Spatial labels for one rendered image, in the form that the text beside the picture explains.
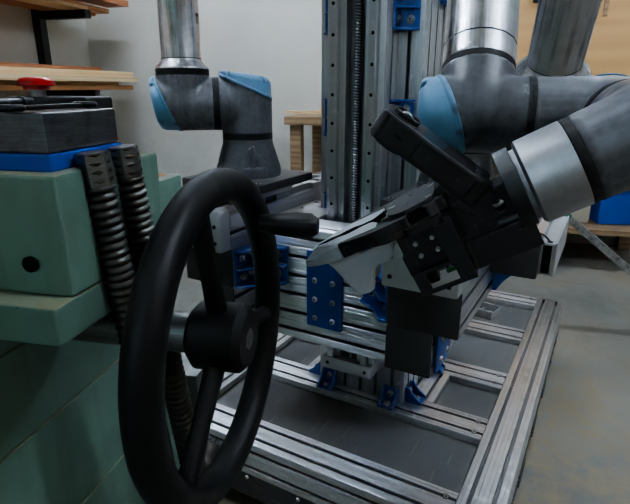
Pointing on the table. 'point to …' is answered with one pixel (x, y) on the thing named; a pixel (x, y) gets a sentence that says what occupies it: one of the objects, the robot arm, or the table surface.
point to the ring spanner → (42, 106)
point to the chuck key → (6, 101)
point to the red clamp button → (35, 83)
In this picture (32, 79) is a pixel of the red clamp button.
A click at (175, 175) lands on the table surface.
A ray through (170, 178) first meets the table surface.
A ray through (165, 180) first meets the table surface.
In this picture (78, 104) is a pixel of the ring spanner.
